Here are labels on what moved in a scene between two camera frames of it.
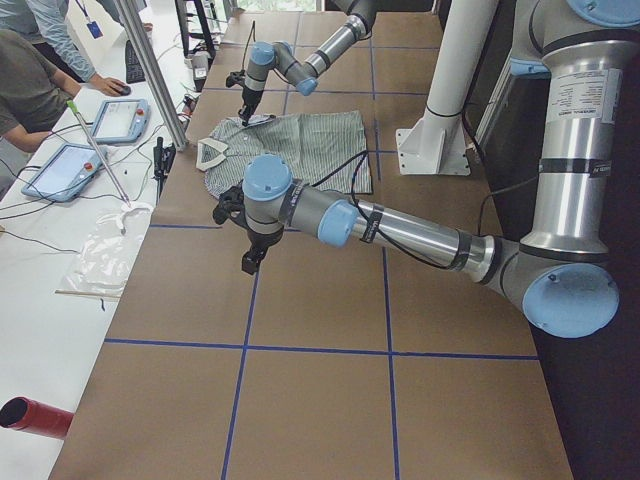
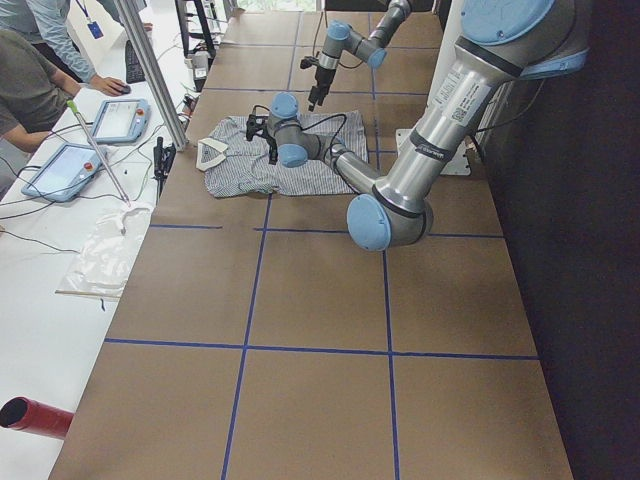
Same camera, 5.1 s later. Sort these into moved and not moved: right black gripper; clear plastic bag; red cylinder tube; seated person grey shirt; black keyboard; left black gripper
Moved: left black gripper; right black gripper
Not moved: seated person grey shirt; clear plastic bag; red cylinder tube; black keyboard
